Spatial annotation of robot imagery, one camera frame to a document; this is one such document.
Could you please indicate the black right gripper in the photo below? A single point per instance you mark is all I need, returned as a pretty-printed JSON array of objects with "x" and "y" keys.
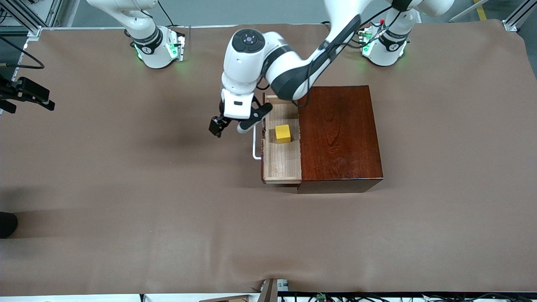
[{"x": 16, "y": 91}]

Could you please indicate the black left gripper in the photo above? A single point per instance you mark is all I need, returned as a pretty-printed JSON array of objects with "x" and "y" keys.
[{"x": 217, "y": 124}]

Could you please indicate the yellow wooden block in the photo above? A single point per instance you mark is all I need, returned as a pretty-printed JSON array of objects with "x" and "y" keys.
[{"x": 283, "y": 133}]

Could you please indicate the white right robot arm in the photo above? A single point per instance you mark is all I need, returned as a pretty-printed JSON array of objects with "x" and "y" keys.
[{"x": 153, "y": 54}]

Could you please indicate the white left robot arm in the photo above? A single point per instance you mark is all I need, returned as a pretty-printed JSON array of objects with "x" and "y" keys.
[{"x": 243, "y": 67}]

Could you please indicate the brown table cloth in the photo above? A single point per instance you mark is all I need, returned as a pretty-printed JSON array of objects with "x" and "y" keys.
[{"x": 209, "y": 230}]

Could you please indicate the dark brown wooden cabinet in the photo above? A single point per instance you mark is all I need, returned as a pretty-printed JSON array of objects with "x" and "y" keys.
[{"x": 340, "y": 138}]

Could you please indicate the black ribbed round object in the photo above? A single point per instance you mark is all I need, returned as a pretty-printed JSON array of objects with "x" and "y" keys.
[{"x": 6, "y": 224}]

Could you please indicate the brown cardboard piece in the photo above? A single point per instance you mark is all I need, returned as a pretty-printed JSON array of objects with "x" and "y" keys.
[{"x": 226, "y": 298}]

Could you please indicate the small green connector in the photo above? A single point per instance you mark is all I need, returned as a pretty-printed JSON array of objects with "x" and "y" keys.
[{"x": 321, "y": 297}]

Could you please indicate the aluminium frame profile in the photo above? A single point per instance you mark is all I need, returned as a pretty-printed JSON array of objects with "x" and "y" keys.
[
  {"x": 65, "y": 10},
  {"x": 518, "y": 16},
  {"x": 21, "y": 16}
]

